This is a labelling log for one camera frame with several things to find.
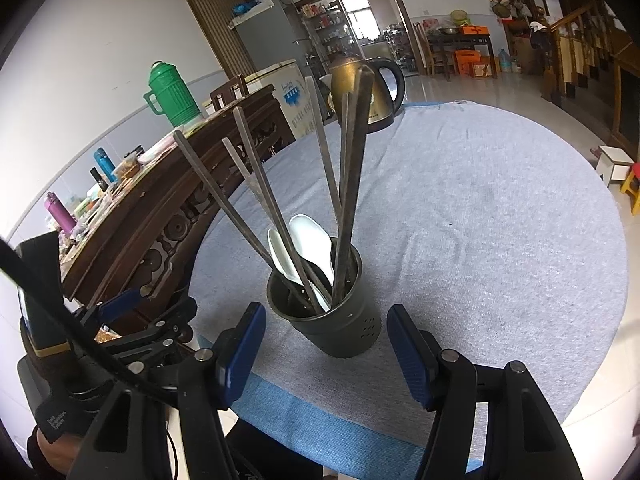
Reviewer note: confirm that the large white ceramic spoon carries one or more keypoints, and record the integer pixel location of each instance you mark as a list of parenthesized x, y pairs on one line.
[(310, 240)]

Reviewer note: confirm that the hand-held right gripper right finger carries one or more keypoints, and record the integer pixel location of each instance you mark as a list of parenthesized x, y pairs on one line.
[(410, 355)]

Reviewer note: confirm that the blue water bottle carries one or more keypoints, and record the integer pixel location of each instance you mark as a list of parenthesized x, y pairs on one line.
[(103, 164)]

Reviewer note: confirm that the white chest freezer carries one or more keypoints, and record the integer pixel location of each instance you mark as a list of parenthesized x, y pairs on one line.
[(282, 87)]

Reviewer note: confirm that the wooden chair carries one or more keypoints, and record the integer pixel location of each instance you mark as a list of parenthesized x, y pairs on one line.
[(229, 92)]

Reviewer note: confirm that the black bottle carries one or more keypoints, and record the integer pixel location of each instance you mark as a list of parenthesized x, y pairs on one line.
[(98, 178)]

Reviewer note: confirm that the person's left hand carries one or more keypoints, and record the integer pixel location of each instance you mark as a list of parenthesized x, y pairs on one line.
[(57, 450)]

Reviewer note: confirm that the yellow stool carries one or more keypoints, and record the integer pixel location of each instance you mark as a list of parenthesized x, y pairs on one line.
[(631, 185)]

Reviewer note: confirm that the large water jug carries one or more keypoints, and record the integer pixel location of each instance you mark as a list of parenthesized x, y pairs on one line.
[(504, 61)]

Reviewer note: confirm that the grey refrigerator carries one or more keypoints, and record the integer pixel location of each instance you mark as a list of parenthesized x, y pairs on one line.
[(272, 32)]

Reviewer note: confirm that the wooden staircase railing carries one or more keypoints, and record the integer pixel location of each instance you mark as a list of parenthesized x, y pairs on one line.
[(585, 45)]

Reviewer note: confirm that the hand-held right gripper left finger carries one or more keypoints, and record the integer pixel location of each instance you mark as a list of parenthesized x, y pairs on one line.
[(247, 347)]

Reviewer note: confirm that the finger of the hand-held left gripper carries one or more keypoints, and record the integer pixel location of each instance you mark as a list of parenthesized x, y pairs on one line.
[(165, 325), (120, 302)]

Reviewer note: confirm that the brown wooden door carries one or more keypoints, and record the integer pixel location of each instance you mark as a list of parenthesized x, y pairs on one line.
[(215, 25)]

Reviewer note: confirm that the set of dark metal chopsticks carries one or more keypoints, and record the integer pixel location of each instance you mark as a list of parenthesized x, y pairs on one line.
[(356, 160)]

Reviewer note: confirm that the white stool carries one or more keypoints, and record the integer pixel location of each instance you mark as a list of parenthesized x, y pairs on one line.
[(612, 161)]

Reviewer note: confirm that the metal storage shelf rack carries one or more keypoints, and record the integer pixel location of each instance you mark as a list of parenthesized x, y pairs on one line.
[(325, 25)]

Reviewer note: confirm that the dark wooden side table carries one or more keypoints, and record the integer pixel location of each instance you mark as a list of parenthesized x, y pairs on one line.
[(462, 47)]

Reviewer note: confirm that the grey tablecloth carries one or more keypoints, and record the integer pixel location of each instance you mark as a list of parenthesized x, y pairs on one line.
[(475, 220)]

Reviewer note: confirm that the small white ceramic spoon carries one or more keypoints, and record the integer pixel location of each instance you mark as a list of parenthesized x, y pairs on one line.
[(280, 255)]

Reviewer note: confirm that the purple water bottle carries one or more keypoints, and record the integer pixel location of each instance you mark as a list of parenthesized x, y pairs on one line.
[(60, 216)]

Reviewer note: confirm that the gold electric kettle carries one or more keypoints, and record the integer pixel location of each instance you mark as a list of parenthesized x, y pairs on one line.
[(372, 97)]

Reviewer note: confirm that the green plastic thermos jug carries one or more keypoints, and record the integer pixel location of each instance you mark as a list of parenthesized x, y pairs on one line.
[(172, 97)]

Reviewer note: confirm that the snack jar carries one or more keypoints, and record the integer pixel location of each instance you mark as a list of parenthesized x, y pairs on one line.
[(128, 164)]

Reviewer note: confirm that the orange box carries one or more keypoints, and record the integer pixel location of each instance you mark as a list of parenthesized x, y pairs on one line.
[(472, 30)]

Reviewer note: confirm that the dark metal utensil holder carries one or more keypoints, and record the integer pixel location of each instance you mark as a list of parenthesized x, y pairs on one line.
[(345, 330)]

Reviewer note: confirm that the dark carved wooden sideboard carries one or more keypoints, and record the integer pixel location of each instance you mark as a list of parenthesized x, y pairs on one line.
[(165, 200)]

